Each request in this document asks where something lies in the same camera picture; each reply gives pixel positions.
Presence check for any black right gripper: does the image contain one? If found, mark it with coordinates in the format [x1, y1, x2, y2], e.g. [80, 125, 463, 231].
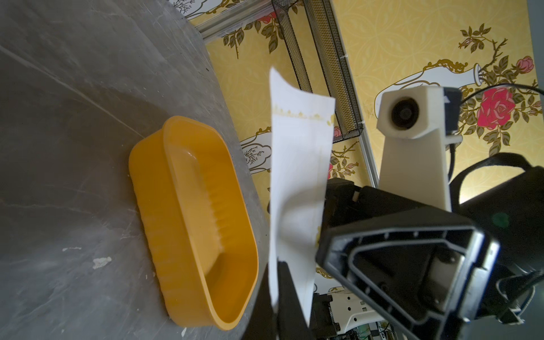
[315, 177, 544, 340]

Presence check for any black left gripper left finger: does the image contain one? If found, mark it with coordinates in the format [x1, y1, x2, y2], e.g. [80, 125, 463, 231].
[242, 267, 277, 340]

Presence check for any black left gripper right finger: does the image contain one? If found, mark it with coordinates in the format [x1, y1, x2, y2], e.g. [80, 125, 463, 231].
[277, 262, 315, 340]

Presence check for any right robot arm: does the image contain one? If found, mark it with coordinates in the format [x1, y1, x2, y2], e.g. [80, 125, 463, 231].
[316, 153, 543, 339]

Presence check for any yellow plastic storage box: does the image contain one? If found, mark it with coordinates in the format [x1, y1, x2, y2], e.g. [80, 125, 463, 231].
[129, 116, 259, 331]

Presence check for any black right camera cable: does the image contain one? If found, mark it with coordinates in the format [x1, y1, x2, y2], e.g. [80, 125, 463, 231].
[445, 82, 544, 184]

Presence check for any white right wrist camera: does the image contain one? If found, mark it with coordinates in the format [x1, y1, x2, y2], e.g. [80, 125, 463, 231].
[377, 86, 463, 211]

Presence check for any black wire mesh basket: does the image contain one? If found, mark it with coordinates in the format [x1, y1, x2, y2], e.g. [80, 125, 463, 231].
[271, 1, 368, 143]

